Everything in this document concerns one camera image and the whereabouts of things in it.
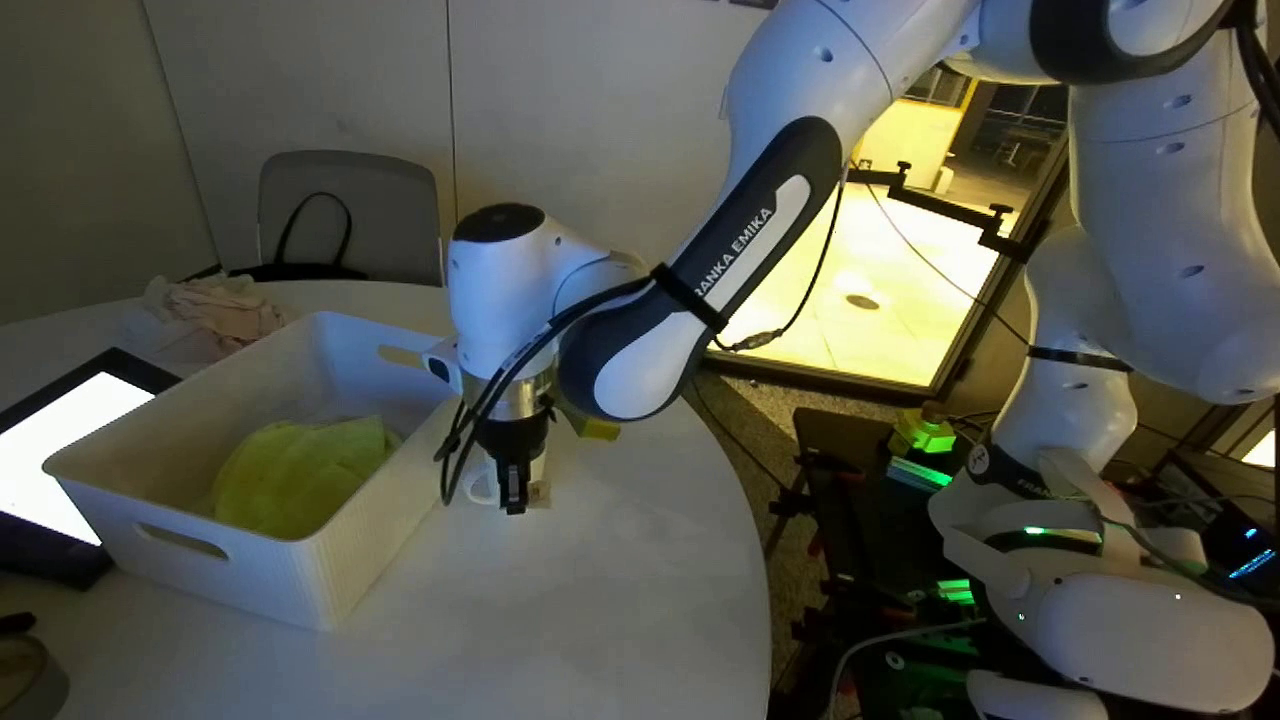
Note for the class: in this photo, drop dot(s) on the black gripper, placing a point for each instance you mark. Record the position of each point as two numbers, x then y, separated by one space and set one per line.
514 438

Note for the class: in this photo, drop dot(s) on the bright yellow towel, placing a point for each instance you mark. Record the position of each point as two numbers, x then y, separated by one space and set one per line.
300 474

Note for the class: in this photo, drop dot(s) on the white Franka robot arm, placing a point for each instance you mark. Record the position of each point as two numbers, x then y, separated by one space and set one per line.
1162 242

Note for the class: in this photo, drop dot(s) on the white plastic storage box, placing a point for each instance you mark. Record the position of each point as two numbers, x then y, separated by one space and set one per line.
286 453

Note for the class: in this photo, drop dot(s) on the grey office chair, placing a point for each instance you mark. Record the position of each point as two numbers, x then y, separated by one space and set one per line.
386 205

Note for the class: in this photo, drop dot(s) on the pink crumpled cloth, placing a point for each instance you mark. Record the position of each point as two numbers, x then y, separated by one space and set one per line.
223 311

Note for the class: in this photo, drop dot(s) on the black tablet lit screen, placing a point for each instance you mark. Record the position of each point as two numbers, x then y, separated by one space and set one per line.
52 442

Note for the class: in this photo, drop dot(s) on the black camera stand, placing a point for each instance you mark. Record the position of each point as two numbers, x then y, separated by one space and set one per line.
983 223

